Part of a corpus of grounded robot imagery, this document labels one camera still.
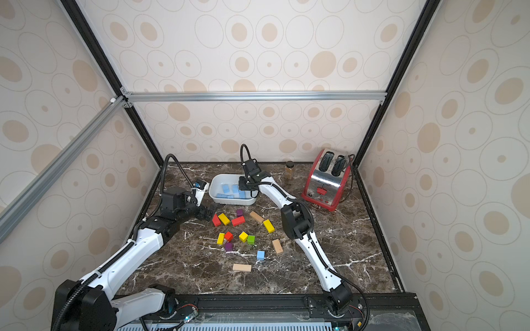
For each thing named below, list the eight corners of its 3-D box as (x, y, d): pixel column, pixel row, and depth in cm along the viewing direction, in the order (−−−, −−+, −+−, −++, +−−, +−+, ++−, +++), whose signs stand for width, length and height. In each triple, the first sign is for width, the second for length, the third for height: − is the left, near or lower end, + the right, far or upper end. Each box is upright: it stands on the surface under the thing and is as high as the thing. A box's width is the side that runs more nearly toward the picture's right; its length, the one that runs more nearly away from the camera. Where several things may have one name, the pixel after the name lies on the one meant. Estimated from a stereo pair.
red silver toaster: (300, 203, 105) (306, 178, 89) (313, 172, 119) (320, 145, 103) (332, 215, 101) (343, 190, 85) (341, 181, 114) (353, 155, 99)
